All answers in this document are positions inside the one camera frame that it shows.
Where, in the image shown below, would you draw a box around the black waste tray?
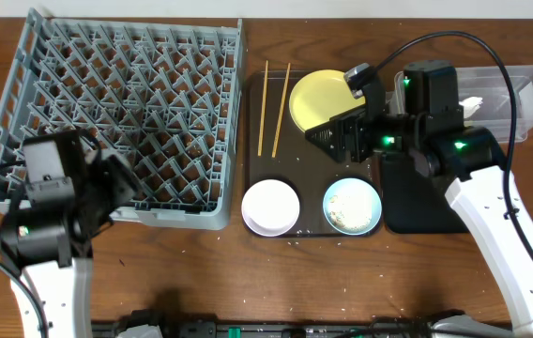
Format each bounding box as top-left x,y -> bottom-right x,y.
380,155 -> 468,234

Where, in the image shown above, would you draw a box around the white bowl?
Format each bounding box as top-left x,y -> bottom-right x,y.
241,179 -> 300,238

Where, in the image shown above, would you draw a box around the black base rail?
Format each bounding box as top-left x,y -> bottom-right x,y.
91,310 -> 513,338

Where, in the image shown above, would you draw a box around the light blue bowl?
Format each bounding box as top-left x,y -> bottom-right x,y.
322,177 -> 383,236

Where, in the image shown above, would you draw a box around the clear plastic waste bin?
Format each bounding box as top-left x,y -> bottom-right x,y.
388,60 -> 533,143

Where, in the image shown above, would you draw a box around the wooden chopstick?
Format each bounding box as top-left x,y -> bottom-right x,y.
257,60 -> 269,157
271,62 -> 291,159

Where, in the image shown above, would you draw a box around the rice and food scraps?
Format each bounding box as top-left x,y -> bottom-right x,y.
327,194 -> 372,232

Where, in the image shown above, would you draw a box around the white napkin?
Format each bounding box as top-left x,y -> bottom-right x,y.
459,97 -> 483,119

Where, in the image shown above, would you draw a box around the grey plastic dish rack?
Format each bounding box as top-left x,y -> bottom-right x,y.
0,10 -> 246,230

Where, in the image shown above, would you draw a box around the dark brown serving tray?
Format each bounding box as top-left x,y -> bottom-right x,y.
243,70 -> 382,238

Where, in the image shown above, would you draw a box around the yellow plate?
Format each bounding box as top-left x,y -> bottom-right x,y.
289,69 -> 366,132

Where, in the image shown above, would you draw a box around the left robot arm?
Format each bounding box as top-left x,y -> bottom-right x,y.
0,130 -> 139,337

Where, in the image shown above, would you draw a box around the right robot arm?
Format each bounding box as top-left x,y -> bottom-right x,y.
305,60 -> 533,337

